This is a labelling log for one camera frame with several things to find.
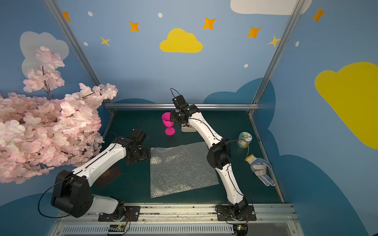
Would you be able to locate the pink plastic wine glass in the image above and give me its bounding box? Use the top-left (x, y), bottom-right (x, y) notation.
top-left (161, 112), bottom-right (175, 136)

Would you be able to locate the clear bubble wrap sheet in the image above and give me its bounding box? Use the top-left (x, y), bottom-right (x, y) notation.
top-left (150, 142), bottom-right (219, 198)

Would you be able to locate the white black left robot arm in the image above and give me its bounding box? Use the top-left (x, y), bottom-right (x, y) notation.
top-left (51, 128), bottom-right (151, 222)

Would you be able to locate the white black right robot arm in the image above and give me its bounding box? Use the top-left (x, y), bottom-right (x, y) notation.
top-left (170, 95), bottom-right (249, 218)

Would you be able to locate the white tape dispenser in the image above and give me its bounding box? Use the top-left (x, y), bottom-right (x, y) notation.
top-left (181, 124), bottom-right (197, 133)

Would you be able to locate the brown tree base pot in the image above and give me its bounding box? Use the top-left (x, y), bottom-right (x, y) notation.
top-left (95, 164), bottom-right (122, 189)

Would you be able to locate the small green circuit board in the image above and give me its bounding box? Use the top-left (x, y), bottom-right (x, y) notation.
top-left (107, 224), bottom-right (127, 235)

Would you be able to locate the pink cherry blossom tree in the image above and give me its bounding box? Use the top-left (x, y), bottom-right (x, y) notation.
top-left (1, 46), bottom-right (118, 184)

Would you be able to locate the aluminium back frame bar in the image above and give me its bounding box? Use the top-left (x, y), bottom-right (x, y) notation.
top-left (104, 103), bottom-right (260, 111)

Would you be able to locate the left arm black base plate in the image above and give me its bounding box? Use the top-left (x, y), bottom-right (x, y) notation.
top-left (98, 206), bottom-right (141, 222)

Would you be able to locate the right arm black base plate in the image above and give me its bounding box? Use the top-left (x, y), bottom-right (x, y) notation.
top-left (215, 205), bottom-right (257, 222)

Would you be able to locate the left aluminium frame post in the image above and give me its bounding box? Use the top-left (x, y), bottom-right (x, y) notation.
top-left (44, 0), bottom-right (110, 104)

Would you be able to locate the aluminium frame post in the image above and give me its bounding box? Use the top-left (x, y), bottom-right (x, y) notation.
top-left (44, 0), bottom-right (110, 104)
top-left (248, 0), bottom-right (306, 118)

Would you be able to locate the aluminium front rail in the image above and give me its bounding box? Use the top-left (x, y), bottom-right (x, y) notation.
top-left (48, 203), bottom-right (304, 236)

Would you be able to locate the right aluminium frame post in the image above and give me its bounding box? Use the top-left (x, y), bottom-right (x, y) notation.
top-left (248, 0), bottom-right (306, 118)

